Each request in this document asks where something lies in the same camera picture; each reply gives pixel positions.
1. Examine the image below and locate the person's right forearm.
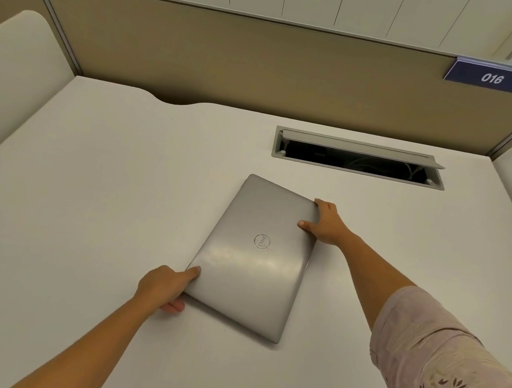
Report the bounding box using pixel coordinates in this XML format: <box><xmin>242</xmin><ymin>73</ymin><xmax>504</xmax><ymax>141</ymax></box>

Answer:
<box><xmin>323</xmin><ymin>230</ymin><xmax>424</xmax><ymax>339</ymax></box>

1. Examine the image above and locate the person's left hand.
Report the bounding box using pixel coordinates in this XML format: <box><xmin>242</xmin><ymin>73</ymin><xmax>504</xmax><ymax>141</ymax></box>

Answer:
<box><xmin>132</xmin><ymin>256</ymin><xmax>202</xmax><ymax>321</ymax></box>

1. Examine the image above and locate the grey desk cable box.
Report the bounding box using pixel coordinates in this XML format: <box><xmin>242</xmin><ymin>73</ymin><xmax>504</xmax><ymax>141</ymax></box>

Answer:
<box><xmin>270</xmin><ymin>125</ymin><xmax>452</xmax><ymax>192</ymax></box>

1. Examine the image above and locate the blue desk number sign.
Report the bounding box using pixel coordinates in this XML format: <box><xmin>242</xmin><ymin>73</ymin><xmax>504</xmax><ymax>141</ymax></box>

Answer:
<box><xmin>443</xmin><ymin>54</ymin><xmax>512</xmax><ymax>94</ymax></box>

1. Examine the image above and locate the narrow beige desk partition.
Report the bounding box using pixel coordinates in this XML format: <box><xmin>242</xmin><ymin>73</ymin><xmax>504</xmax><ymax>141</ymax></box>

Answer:
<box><xmin>0</xmin><ymin>0</ymin><xmax>96</xmax><ymax>78</ymax></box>

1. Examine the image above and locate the wide beige desk partition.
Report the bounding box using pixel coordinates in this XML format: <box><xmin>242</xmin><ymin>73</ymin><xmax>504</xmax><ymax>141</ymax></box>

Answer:
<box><xmin>30</xmin><ymin>0</ymin><xmax>512</xmax><ymax>163</ymax></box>

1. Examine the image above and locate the silver laptop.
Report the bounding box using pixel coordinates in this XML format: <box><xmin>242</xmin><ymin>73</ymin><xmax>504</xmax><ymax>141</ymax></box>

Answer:
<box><xmin>177</xmin><ymin>166</ymin><xmax>326</xmax><ymax>349</ymax></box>

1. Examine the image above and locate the grey cable box lid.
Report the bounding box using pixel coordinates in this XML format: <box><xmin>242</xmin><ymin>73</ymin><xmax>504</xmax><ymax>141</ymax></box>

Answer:
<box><xmin>280</xmin><ymin>128</ymin><xmax>448</xmax><ymax>171</ymax></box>

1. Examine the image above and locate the person's left forearm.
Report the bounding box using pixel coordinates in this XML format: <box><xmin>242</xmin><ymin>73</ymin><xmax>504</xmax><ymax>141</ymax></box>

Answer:
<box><xmin>10</xmin><ymin>279</ymin><xmax>153</xmax><ymax>388</ymax></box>

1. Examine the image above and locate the person's right hand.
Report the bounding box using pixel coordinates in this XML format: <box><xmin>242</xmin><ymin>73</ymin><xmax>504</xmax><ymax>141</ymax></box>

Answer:
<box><xmin>295</xmin><ymin>196</ymin><xmax>358</xmax><ymax>250</ymax></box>

